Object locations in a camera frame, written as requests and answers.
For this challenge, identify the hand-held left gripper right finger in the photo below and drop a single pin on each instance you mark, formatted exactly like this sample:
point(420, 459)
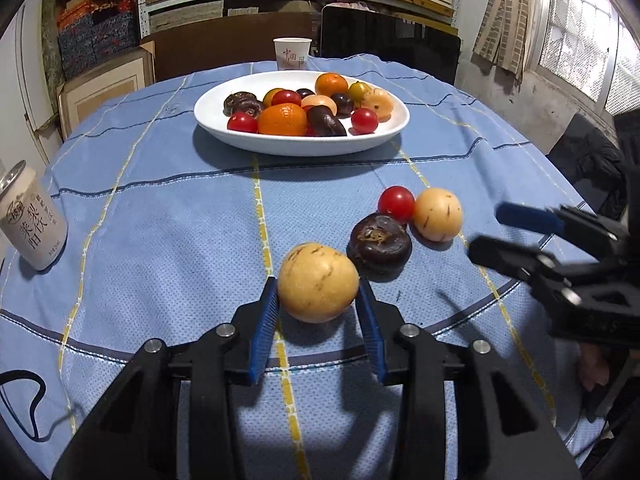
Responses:
point(372, 335)

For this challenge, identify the yellow tomato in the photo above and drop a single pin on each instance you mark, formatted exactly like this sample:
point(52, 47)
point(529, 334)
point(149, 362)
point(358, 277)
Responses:
point(270, 96)
point(357, 91)

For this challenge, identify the white oval plate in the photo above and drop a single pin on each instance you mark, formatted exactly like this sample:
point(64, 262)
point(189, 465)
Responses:
point(300, 146)

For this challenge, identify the beige pepino melon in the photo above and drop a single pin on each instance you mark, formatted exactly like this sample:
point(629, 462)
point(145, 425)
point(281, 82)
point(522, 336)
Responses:
point(317, 101)
point(437, 213)
point(317, 282)
point(377, 103)

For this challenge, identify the brown board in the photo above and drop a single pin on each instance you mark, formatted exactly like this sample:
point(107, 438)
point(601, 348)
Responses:
point(215, 50)

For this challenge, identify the blue striped tablecloth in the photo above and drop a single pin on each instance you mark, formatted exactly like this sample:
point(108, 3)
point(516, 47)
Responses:
point(150, 260)

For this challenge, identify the window with white mesh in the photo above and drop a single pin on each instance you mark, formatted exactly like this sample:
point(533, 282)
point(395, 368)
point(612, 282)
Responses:
point(585, 25)

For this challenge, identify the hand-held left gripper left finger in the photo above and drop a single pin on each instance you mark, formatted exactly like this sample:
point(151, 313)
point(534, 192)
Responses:
point(262, 330)

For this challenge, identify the orange mandarin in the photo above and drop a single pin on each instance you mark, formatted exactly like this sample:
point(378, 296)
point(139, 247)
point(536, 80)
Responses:
point(331, 85)
point(282, 120)

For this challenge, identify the mottled green stone slab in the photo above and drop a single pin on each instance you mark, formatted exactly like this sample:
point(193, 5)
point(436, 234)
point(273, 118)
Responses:
point(51, 40)

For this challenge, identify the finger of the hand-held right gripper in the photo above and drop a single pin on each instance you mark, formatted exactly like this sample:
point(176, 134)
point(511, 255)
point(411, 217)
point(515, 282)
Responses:
point(530, 217)
point(500, 255)

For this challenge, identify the pink plastic bag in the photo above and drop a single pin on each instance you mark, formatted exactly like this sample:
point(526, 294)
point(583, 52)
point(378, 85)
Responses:
point(350, 5)

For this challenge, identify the dark purple cherry tomato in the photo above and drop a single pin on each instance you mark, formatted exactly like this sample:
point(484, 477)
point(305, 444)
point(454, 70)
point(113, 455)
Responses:
point(305, 92)
point(342, 103)

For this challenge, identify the black jacket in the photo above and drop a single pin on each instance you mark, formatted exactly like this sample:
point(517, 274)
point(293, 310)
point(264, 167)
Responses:
point(590, 160)

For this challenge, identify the dark water chestnut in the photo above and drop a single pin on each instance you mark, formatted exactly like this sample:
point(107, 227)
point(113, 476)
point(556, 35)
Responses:
point(380, 242)
point(325, 122)
point(250, 108)
point(234, 98)

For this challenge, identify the white wooden plank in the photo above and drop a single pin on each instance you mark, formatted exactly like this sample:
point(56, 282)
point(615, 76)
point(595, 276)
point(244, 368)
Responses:
point(30, 85)

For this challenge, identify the brick pattern wallpaper strips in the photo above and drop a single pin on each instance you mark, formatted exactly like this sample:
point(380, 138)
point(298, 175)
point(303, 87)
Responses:
point(510, 15)

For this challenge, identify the wooden picture frame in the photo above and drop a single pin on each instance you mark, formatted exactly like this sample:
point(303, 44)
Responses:
point(70, 100)

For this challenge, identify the white paper cup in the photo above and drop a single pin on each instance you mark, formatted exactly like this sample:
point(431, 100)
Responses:
point(292, 55)

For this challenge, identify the stack of dark blue boxes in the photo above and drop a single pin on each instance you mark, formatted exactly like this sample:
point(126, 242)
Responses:
point(97, 40)

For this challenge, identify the person's right hand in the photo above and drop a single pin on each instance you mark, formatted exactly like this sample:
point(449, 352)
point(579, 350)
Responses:
point(592, 367)

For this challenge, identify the beige drink can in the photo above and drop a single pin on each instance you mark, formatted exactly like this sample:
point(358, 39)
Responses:
point(35, 225)

